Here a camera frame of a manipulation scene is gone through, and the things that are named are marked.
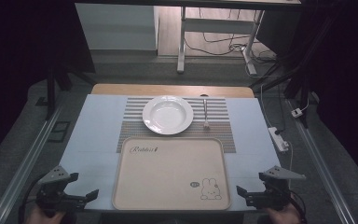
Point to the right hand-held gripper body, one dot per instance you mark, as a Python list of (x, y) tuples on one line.
[(273, 194)]

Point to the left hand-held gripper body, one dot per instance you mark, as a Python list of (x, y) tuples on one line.
[(56, 194)]

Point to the person's right hand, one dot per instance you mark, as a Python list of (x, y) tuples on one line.
[(284, 216)]

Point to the person's left hand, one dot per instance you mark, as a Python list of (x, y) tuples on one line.
[(43, 217)]

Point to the light blue table sheet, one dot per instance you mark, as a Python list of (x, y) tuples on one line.
[(96, 130)]

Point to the striped woven placemat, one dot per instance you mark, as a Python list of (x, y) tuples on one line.
[(217, 137)]

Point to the white plug adapter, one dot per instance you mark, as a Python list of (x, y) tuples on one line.
[(296, 112)]

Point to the beige tray with rabbit print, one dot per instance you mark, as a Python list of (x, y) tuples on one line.
[(171, 174)]

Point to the silver metal fork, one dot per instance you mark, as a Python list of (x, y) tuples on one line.
[(205, 115)]

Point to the black stand legs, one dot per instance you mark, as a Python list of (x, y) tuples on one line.
[(51, 93), (301, 87)]

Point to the white round plate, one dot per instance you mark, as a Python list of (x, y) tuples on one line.
[(167, 115)]

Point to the white cabinet panel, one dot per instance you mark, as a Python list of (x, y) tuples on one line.
[(115, 26)]

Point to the aluminium rail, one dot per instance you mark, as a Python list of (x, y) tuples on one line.
[(24, 165), (323, 168)]

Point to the black floor frame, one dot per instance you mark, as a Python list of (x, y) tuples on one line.
[(59, 131)]

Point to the white desk frame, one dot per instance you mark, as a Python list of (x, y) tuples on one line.
[(217, 25)]

